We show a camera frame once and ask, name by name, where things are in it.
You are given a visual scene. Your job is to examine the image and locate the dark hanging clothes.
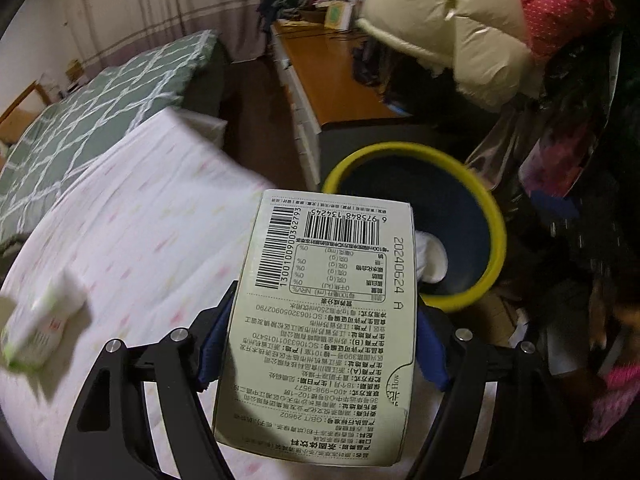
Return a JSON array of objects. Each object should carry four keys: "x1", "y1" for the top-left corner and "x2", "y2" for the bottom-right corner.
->
[{"x1": 465, "y1": 25, "x2": 640, "y2": 411}]

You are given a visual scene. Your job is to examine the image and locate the white green plastic bottle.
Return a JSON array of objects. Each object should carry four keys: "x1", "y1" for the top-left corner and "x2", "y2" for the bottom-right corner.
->
[{"x1": 0, "y1": 267, "x2": 86, "y2": 373}]

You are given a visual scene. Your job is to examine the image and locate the white floral tablecloth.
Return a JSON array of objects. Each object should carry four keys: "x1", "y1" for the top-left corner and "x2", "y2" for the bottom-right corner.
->
[{"x1": 0, "y1": 107, "x2": 281, "y2": 480}]

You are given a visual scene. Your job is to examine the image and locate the cream down jacket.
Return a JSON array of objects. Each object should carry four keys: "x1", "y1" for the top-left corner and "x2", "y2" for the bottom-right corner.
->
[{"x1": 356, "y1": 0, "x2": 546, "y2": 111}]

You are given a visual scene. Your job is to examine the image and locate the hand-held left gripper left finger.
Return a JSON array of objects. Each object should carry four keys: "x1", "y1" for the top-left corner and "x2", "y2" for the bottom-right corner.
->
[{"x1": 55, "y1": 280, "x2": 238, "y2": 480}]

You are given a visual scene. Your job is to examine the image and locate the green checked duvet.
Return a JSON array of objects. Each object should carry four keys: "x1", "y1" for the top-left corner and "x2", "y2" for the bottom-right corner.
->
[{"x1": 0, "y1": 29, "x2": 221, "y2": 246}]

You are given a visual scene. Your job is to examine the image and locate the dark bed base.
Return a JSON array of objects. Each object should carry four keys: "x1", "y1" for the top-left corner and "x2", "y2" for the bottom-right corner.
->
[{"x1": 180, "y1": 35, "x2": 232, "y2": 117}]

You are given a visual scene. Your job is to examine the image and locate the small green box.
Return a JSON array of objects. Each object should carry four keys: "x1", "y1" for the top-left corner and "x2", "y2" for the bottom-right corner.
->
[{"x1": 324, "y1": 2, "x2": 353, "y2": 30}]

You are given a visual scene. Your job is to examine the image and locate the wooden headboard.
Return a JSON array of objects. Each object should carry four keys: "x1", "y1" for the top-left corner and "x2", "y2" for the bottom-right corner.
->
[{"x1": 0, "y1": 81, "x2": 51, "y2": 146}]

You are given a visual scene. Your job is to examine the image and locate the pink garment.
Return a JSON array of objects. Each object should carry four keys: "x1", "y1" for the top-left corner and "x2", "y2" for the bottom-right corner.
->
[{"x1": 582, "y1": 360, "x2": 640, "y2": 443}]

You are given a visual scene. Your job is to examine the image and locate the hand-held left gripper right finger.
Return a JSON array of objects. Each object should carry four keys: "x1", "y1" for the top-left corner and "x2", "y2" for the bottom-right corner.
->
[{"x1": 405, "y1": 302, "x2": 546, "y2": 480}]

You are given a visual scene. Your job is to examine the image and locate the cardboard piece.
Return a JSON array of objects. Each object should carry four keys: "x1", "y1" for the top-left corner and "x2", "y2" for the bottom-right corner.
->
[{"x1": 480, "y1": 290, "x2": 526, "y2": 346}]

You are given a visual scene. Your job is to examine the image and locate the yellow rimmed dark trash bin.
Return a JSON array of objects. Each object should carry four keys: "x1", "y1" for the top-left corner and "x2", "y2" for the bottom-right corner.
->
[{"x1": 320, "y1": 143, "x2": 507, "y2": 313}]

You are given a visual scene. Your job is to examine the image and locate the pink dotted jacket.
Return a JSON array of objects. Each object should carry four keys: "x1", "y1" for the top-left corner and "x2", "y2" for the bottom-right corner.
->
[{"x1": 510, "y1": 0, "x2": 618, "y2": 61}]

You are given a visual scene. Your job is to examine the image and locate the cream paper cup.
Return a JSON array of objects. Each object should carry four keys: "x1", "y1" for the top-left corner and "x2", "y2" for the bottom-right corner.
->
[{"x1": 415, "y1": 230, "x2": 449, "y2": 284}]

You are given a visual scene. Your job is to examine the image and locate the wooden desk with white drawers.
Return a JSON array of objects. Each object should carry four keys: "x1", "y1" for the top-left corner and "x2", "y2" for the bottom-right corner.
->
[{"x1": 272, "y1": 20, "x2": 401, "y2": 183}]

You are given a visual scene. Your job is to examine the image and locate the pale green drink carton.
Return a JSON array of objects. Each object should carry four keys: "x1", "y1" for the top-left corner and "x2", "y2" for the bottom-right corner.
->
[{"x1": 212, "y1": 189, "x2": 417, "y2": 466}]

